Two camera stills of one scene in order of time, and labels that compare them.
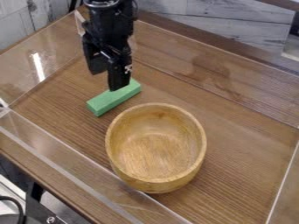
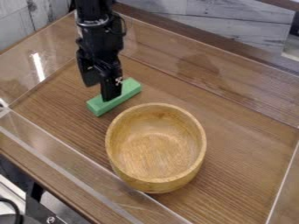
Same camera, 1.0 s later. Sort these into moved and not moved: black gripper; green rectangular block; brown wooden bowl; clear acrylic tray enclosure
Moved: black gripper
Not moved: clear acrylic tray enclosure; brown wooden bowl; green rectangular block
